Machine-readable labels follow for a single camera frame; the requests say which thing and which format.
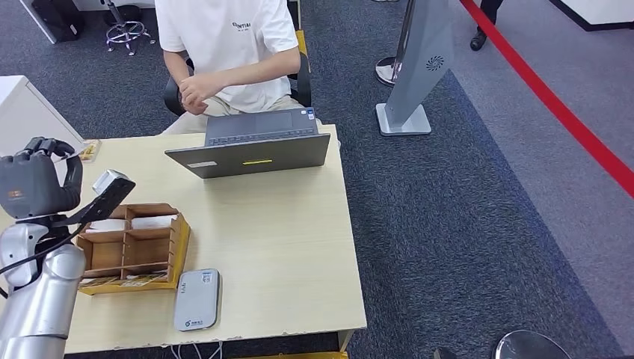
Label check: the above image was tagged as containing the black office chair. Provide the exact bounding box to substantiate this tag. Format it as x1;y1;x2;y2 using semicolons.
164;29;313;117

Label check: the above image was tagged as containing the white card stack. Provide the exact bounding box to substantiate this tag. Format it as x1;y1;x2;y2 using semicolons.
131;214;178;230
84;219;127;234

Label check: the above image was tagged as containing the grey kiosk stand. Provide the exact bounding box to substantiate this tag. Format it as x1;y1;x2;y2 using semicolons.
375;0;455;137

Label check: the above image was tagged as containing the printed room key card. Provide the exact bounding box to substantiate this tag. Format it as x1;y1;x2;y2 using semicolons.
79;275;123;289
120;271;168;287

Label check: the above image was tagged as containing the grey laptop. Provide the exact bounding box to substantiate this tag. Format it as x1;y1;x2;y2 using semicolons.
164;106;331;180

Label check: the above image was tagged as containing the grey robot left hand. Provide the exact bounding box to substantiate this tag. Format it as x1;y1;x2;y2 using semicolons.
0;137;84;220

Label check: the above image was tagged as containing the grey card reader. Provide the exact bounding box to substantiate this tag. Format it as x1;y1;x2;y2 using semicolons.
173;268;221;332

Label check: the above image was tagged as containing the person's right hand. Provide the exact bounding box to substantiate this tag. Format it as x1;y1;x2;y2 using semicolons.
182;96;210;117

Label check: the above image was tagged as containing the wooden card organizer box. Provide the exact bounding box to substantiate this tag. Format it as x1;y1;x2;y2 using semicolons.
76;202;191;296

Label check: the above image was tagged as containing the white platform black base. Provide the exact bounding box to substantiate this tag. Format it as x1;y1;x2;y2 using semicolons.
547;0;634;32

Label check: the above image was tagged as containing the chrome stanchion base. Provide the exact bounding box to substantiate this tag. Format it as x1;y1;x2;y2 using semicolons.
495;330;573;359

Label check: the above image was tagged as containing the walking person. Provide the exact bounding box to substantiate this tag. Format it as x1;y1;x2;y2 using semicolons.
469;0;504;52

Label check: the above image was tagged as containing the black bag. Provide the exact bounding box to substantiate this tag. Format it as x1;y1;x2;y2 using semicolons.
31;0;85;43

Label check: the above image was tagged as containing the white panel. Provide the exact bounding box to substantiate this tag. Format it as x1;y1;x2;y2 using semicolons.
19;0;58;45

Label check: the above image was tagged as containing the white cabinet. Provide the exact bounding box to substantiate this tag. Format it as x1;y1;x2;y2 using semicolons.
0;75;85;159

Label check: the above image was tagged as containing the person's left hand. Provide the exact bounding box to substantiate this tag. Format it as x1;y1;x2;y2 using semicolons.
179;73;225;109

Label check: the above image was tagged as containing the wrist camera black bracket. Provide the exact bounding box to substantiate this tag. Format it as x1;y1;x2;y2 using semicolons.
49;169;137;229

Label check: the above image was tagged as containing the chrome stanchion post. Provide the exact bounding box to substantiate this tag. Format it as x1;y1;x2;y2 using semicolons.
375;0;416;88

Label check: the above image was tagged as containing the chrome stool base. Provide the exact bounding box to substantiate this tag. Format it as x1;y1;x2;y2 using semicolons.
104;0;156;56

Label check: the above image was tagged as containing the red barrier belt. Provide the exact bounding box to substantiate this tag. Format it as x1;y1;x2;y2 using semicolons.
459;0;634;199

